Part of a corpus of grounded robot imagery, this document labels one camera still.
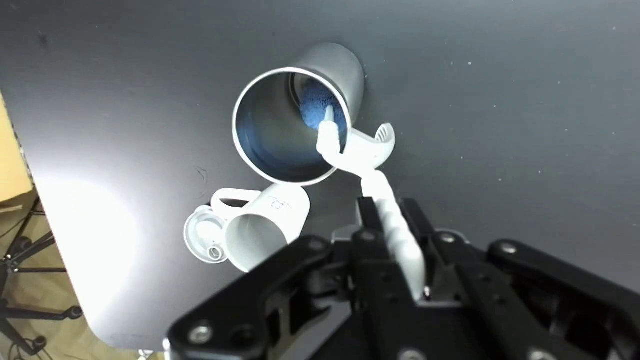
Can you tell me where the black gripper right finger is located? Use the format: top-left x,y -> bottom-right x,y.
401,201 -> 533,360

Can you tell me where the black tripod stand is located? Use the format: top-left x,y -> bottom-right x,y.
0,202 -> 81,359

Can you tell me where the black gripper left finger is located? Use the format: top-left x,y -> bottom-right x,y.
353,198 -> 428,360

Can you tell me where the white ceramic mug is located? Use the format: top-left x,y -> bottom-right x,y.
209,185 -> 310,272

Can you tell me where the stainless steel flask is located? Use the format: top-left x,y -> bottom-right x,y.
231,42 -> 396,187

